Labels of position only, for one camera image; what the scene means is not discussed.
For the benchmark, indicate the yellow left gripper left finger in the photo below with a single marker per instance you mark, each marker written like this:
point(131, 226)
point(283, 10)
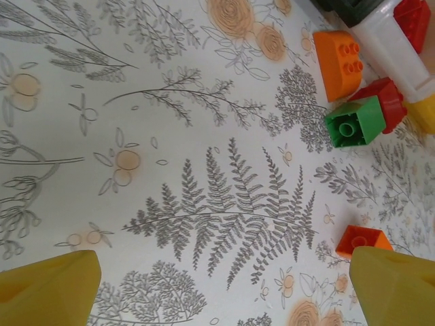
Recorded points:
point(44, 292)

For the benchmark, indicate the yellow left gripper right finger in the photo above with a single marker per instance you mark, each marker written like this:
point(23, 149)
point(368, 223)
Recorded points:
point(397, 292)

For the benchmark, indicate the red lego brick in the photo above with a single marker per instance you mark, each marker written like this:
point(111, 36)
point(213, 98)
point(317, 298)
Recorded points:
point(413, 23)
point(387, 98)

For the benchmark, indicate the orange lego brick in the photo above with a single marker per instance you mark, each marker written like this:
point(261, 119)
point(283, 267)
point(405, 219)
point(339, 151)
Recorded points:
point(357, 239)
point(331, 64)

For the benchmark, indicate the green lego brick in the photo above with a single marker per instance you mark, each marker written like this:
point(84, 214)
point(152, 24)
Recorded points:
point(370, 119)

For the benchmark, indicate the yellow plastic container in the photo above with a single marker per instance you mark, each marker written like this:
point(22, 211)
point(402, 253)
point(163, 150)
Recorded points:
point(425, 113)

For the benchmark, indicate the floral patterned tablecloth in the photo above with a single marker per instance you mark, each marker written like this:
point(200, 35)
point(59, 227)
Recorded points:
point(170, 136)

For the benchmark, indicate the white plastic container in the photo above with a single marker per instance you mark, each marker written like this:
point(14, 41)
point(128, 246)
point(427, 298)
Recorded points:
point(384, 51)

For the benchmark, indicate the black plastic container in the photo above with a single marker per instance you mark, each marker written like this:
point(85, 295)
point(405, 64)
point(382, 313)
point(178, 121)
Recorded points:
point(343, 8)

